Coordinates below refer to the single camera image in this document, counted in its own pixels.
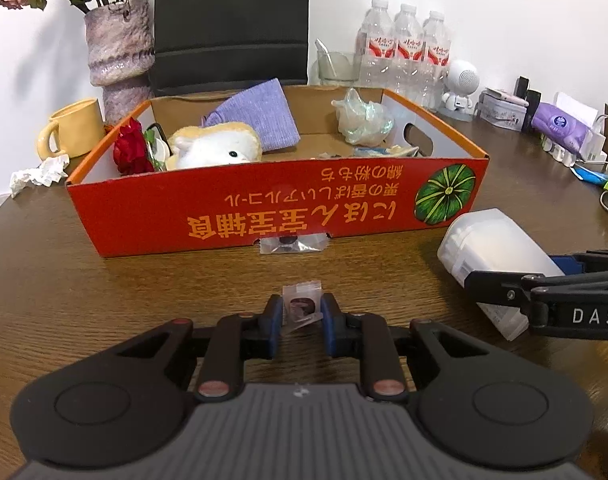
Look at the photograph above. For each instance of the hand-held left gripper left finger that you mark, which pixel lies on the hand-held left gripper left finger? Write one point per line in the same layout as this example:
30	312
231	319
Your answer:
273	327

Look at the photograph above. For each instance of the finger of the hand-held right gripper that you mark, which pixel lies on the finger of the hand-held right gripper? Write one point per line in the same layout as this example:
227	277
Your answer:
583	262
493	287

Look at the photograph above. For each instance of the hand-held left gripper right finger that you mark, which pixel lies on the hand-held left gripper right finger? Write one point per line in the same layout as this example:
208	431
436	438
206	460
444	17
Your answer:
330	329

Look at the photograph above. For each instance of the small clear plastic packet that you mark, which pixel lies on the small clear plastic packet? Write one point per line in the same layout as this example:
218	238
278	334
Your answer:
291	244
303	307

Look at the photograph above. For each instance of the clear plastic container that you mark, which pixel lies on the clear plastic container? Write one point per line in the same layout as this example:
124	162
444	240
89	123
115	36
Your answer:
493	245

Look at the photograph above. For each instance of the red cardboard box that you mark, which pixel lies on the red cardboard box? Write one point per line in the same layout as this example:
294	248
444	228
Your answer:
334	200

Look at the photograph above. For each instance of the yellow white plush toy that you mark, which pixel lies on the yellow white plush toy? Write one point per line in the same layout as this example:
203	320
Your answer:
209	147

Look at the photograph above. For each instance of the clear plastic bag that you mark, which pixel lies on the clear plastic bag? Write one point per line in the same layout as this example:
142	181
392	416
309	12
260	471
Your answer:
364	117

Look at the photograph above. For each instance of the purple knit cloth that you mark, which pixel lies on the purple knit cloth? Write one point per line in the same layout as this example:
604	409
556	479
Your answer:
264	110

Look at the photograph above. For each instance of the red artificial rose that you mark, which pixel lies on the red artificial rose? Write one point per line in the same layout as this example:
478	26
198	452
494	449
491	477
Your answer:
131	147

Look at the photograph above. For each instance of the blue white packet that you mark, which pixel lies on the blue white packet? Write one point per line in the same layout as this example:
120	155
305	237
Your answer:
591	173

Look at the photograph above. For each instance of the white power strip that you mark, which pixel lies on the white power strip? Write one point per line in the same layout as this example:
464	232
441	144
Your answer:
563	152

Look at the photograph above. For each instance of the white charger plug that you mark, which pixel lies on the white charger plug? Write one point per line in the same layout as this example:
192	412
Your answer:
594	145

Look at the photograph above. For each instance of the purple tissue pack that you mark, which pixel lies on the purple tissue pack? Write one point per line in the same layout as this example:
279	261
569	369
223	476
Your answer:
561	122

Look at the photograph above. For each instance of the tall black block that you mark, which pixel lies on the tall black block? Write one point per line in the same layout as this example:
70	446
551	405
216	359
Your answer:
533	107

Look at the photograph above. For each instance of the small printed tin box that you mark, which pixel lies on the small printed tin box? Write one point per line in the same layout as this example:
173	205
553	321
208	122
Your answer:
501	110

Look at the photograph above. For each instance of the pale crumpled wrapper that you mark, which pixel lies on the pale crumpled wrapper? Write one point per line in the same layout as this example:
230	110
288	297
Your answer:
383	151

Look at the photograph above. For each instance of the small black block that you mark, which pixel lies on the small black block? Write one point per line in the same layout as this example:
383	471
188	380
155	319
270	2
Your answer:
521	86

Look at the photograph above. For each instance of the white robot figure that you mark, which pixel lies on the white robot figure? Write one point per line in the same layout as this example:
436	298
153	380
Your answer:
461	85

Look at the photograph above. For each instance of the red label water bottle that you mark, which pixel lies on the red label water bottle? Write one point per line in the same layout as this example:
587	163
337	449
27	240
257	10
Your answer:
408	55
436	60
376	50

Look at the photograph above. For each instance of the clear glass cup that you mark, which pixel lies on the clear glass cup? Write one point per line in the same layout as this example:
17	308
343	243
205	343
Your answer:
336	65

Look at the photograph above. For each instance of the yellow ceramic mug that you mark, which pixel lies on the yellow ceramic mug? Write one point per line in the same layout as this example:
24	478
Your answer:
81	127

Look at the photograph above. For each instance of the crumpled white tissue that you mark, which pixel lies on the crumpled white tissue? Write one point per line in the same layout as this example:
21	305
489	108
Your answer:
36	175

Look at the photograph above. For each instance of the black paper bag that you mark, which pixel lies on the black paper bag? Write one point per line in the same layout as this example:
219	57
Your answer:
229	20

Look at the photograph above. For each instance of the mottled pink ceramic vase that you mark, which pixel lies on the mottled pink ceramic vase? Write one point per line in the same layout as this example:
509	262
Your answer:
119	50

